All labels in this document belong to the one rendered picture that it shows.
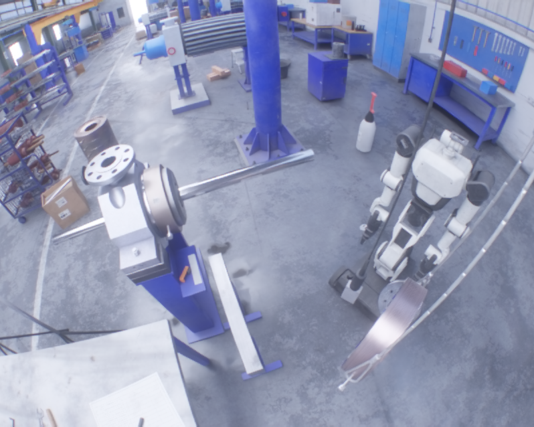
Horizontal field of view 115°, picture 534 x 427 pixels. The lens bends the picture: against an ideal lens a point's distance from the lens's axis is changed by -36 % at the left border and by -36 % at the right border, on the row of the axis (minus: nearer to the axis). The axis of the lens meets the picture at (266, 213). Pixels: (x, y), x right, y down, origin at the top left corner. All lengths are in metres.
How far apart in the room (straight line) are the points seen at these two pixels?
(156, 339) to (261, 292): 1.15
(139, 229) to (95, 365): 0.73
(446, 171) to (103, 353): 1.81
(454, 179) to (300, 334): 1.50
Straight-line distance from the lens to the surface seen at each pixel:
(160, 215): 1.26
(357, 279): 1.03
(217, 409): 2.08
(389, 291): 1.19
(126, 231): 1.23
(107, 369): 1.41
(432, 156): 1.30
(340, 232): 2.54
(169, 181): 1.29
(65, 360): 1.59
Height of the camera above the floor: 2.02
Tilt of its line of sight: 50 degrees down
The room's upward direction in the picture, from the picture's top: 5 degrees counter-clockwise
